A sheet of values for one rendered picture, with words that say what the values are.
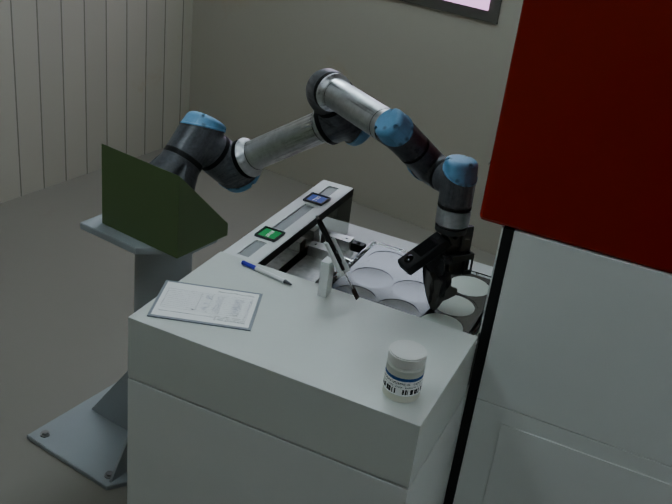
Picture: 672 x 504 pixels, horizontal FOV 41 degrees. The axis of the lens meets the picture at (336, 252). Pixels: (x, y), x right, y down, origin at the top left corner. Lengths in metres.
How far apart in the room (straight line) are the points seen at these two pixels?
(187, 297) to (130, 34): 3.11
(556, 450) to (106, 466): 1.48
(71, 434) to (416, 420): 1.65
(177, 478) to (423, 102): 2.82
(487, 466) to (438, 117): 2.60
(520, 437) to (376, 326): 0.39
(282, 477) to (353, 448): 0.19
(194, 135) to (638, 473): 1.39
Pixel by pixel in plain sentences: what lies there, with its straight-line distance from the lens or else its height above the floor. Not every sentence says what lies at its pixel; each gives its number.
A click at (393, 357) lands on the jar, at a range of 1.62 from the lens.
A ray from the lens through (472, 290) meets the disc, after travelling 2.20.
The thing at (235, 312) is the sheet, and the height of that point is 0.97.
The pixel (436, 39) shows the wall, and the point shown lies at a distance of 4.34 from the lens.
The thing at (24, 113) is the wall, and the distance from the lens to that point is 4.53.
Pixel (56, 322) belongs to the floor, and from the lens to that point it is 3.63.
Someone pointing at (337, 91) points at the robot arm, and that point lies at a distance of 2.15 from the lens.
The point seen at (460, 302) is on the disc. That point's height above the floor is 0.90.
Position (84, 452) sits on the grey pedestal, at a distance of 2.99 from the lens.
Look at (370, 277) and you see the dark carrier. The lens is 2.18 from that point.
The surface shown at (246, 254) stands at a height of 0.96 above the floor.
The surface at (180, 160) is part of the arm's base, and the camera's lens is 2.45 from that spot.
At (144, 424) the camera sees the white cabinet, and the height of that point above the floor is 0.72.
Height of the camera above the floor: 1.94
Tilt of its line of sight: 27 degrees down
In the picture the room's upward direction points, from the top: 7 degrees clockwise
